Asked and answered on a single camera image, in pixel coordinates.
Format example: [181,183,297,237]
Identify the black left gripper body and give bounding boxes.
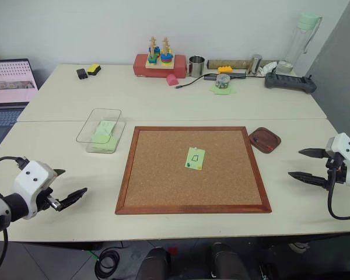
[34,187,62,213]

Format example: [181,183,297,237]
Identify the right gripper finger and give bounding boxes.
[288,171,330,191]
[297,148,328,159]

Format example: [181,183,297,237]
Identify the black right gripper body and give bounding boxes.
[324,152,347,191]

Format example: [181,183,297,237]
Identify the wood framed cork board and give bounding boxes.
[114,125,272,216]

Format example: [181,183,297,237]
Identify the light green paper sheet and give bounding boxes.
[208,82,239,96]

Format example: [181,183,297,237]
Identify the green card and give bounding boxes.
[183,147,207,171]

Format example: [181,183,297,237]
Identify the brown wooden tray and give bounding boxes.
[247,127,282,154]

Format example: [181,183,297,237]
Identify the clear plastic box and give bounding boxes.
[76,108,127,154]

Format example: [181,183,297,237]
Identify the green cards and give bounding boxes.
[90,120,120,152]

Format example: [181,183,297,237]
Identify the grey handheld controller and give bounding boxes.
[264,71,317,95]

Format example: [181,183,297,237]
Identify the round metal tin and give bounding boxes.
[275,60,294,75]

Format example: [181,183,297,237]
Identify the crumpled white paper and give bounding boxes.
[257,61,278,78]

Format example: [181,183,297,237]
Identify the open laptop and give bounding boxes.
[0,58,40,162]

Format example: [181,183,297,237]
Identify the steel cylinder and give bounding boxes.
[244,54,264,78]

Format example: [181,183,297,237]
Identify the dark rounded shape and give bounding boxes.
[210,242,251,280]
[139,246,172,280]

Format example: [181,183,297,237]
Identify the dark usb hub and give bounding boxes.
[204,73,247,81]

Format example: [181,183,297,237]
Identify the yellow black eraser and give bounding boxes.
[86,63,102,78]

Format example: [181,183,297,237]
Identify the clear bottle green lid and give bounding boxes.
[285,11,324,69]

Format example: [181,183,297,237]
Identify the glass jar with yellow lid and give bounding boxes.
[215,73,231,89]

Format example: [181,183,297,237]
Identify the long brown wooden bar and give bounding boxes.
[206,59,279,71]

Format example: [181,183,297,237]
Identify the red rectangular box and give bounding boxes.
[132,53,187,79]

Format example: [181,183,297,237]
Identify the stainless steel cup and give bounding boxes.
[188,55,206,78]

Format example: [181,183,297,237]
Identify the wooden stacking shapes toy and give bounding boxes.
[145,36,175,70]

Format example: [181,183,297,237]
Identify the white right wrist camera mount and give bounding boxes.
[325,132,350,187]

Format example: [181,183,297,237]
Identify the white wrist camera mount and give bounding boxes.
[12,160,58,220]
[325,132,350,187]

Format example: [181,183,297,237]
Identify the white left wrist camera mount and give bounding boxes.
[12,160,58,220]

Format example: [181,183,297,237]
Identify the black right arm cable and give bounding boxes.
[327,170,350,221]

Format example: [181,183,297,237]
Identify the coiled black cable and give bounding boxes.
[93,248,121,278]

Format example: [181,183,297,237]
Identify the black usb cable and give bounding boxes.
[174,76,207,89]

